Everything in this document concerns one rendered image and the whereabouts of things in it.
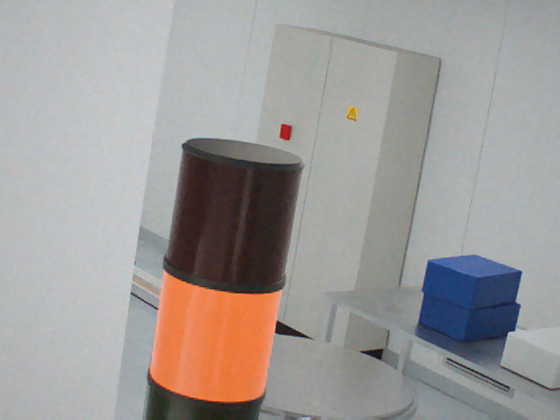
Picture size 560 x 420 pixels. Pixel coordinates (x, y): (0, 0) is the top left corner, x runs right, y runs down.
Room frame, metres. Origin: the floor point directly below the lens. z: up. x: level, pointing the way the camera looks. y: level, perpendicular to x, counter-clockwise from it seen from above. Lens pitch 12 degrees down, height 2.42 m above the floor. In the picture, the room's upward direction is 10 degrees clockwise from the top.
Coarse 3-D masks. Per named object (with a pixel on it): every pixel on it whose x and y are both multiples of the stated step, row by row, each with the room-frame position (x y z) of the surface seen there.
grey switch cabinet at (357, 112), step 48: (288, 48) 8.01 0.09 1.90; (336, 48) 7.66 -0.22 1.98; (384, 48) 7.38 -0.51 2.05; (288, 96) 7.95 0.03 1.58; (336, 96) 7.60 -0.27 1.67; (384, 96) 7.27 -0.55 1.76; (432, 96) 7.49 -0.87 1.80; (288, 144) 7.89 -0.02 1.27; (336, 144) 7.54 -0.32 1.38; (384, 144) 7.26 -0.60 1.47; (336, 192) 7.48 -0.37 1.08; (384, 192) 7.31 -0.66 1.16; (336, 240) 7.42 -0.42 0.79; (384, 240) 7.36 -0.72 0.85; (288, 288) 7.70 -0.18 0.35; (336, 288) 7.36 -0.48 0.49; (336, 336) 7.30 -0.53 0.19; (384, 336) 7.48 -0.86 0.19
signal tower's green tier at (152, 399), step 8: (152, 392) 0.46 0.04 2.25; (152, 400) 0.46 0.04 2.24; (160, 400) 0.45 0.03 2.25; (168, 400) 0.45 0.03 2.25; (144, 408) 0.47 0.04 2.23; (152, 408) 0.46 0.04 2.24; (160, 408) 0.45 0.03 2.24; (168, 408) 0.45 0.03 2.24; (176, 408) 0.45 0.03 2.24; (184, 408) 0.45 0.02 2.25; (192, 408) 0.45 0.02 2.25; (200, 408) 0.45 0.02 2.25; (248, 408) 0.46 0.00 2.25; (256, 408) 0.46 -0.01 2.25; (144, 416) 0.47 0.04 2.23; (152, 416) 0.46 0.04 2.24; (160, 416) 0.45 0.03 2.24; (168, 416) 0.45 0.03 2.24; (176, 416) 0.45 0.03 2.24; (184, 416) 0.45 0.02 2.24; (192, 416) 0.45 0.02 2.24; (200, 416) 0.45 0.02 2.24; (208, 416) 0.45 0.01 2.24; (216, 416) 0.45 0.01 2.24; (224, 416) 0.45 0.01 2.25; (232, 416) 0.45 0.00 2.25; (240, 416) 0.45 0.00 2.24; (248, 416) 0.46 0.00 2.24; (256, 416) 0.46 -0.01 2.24
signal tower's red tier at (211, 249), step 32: (192, 160) 0.45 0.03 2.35; (192, 192) 0.45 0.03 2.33; (224, 192) 0.45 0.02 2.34; (256, 192) 0.45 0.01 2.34; (288, 192) 0.46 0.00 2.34; (192, 224) 0.45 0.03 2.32; (224, 224) 0.45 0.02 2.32; (256, 224) 0.45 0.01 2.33; (288, 224) 0.46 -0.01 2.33; (192, 256) 0.45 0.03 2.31; (224, 256) 0.45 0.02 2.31; (256, 256) 0.45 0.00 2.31
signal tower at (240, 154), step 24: (192, 144) 0.46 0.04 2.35; (216, 144) 0.47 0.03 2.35; (240, 144) 0.48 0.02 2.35; (264, 168) 0.45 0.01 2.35; (288, 168) 0.45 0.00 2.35; (168, 264) 0.46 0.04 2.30; (216, 288) 0.44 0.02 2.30; (240, 288) 0.45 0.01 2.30; (264, 288) 0.45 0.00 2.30; (216, 408) 0.45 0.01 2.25; (240, 408) 0.45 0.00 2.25
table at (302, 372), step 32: (288, 352) 4.56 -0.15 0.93; (320, 352) 4.63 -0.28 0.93; (352, 352) 4.69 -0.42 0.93; (288, 384) 4.17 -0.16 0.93; (320, 384) 4.23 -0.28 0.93; (352, 384) 4.29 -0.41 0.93; (384, 384) 4.35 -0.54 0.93; (288, 416) 3.89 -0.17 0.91; (320, 416) 3.90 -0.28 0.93; (352, 416) 3.94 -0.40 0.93; (384, 416) 4.02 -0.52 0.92
